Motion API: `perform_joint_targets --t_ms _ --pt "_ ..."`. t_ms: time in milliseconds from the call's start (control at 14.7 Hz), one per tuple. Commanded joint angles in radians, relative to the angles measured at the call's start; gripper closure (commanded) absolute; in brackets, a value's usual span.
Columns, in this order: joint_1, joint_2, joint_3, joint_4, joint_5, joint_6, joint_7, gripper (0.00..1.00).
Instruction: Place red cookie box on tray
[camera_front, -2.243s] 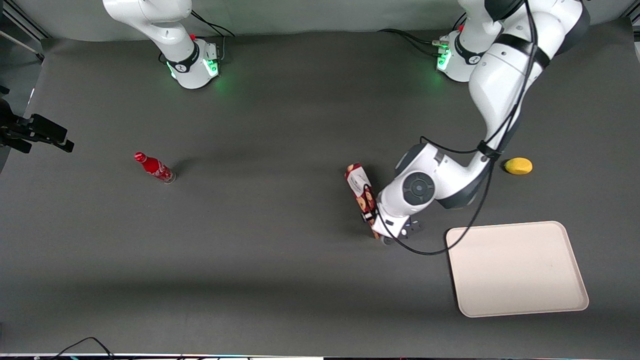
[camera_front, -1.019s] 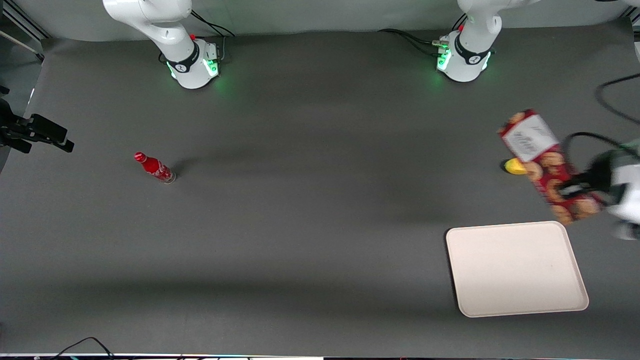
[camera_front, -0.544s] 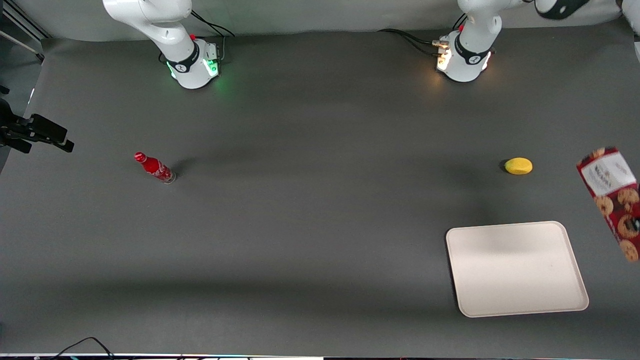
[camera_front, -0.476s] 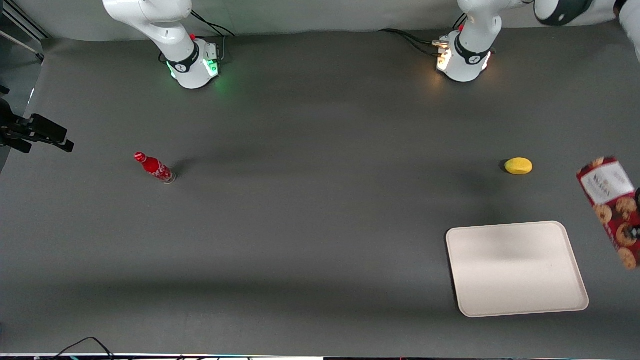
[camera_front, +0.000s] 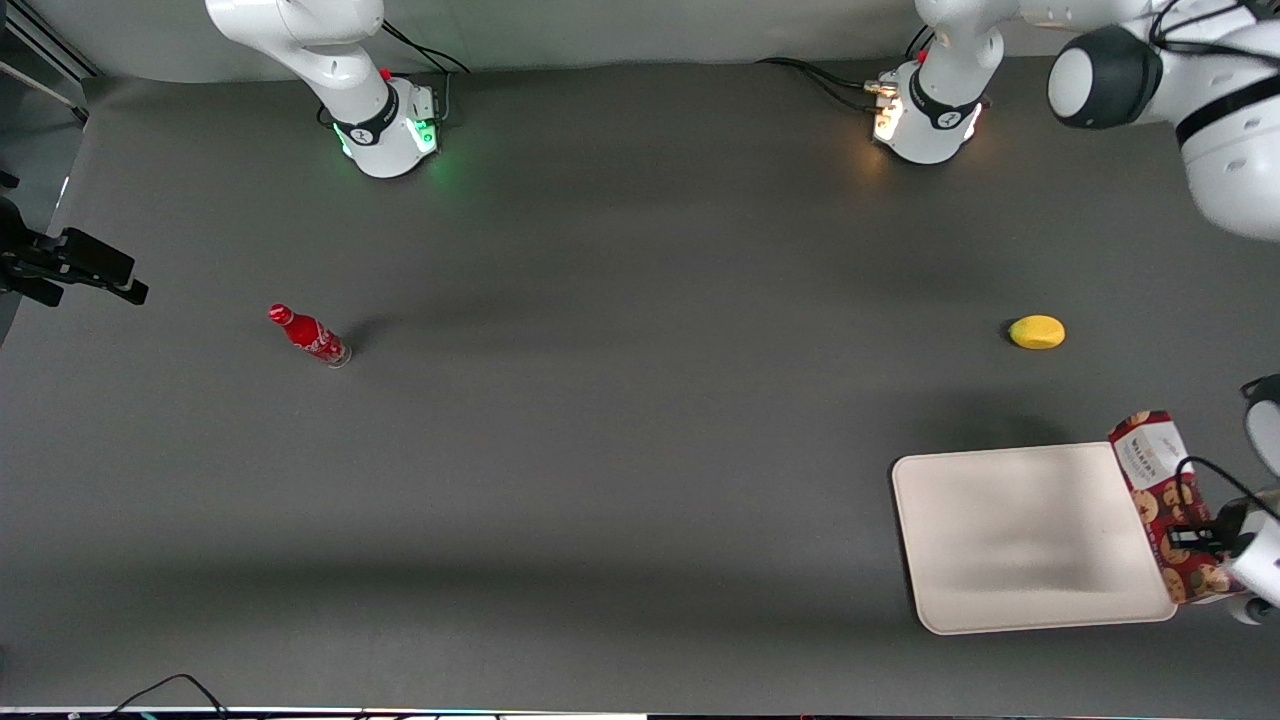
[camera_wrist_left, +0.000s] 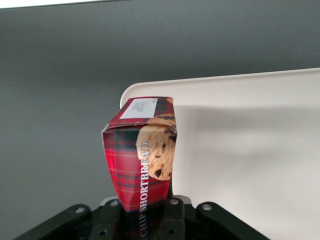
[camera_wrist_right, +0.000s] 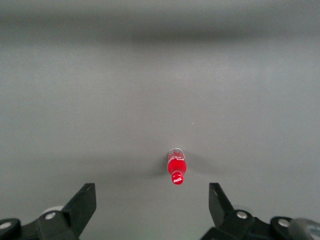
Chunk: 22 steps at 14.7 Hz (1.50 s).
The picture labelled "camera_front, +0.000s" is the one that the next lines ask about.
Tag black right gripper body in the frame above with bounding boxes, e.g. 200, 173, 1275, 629
0, 195, 63, 283

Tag red cookie box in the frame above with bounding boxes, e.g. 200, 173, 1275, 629
1108, 410, 1241, 606

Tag cream rectangular tray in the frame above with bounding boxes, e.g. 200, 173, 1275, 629
891, 441, 1179, 636

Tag red cola bottle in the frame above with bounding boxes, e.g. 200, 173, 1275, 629
267, 303, 353, 369

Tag yellow lemon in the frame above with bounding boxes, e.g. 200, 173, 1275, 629
1007, 315, 1067, 351

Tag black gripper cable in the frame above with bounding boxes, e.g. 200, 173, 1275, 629
1174, 455, 1280, 533

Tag dark metal frame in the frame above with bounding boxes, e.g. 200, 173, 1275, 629
0, 0, 103, 126

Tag black base cable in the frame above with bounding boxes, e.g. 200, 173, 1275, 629
380, 20, 472, 77
754, 56, 873, 91
798, 70, 885, 113

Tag black table edge cable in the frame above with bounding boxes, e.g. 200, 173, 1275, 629
100, 673, 233, 720

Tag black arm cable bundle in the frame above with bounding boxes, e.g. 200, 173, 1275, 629
1148, 0, 1280, 53

